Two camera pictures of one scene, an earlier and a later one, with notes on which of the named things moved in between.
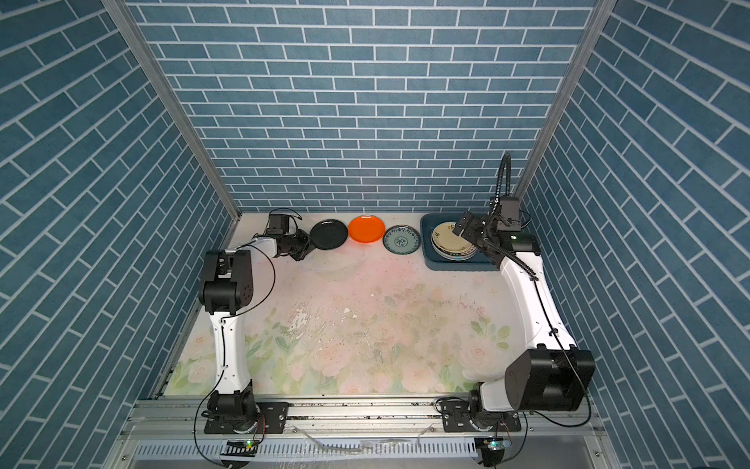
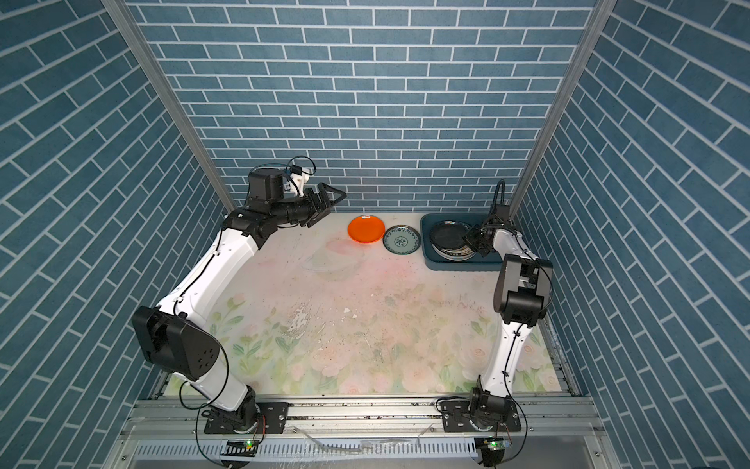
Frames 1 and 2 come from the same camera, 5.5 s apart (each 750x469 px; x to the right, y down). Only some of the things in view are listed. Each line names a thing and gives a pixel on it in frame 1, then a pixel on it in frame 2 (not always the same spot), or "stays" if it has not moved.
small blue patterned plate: (401, 239) stays
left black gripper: (306, 245) → (313, 207)
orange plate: (366, 229) stays
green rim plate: (454, 250) stays
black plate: (328, 234) → (449, 234)
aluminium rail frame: (360, 433) stays
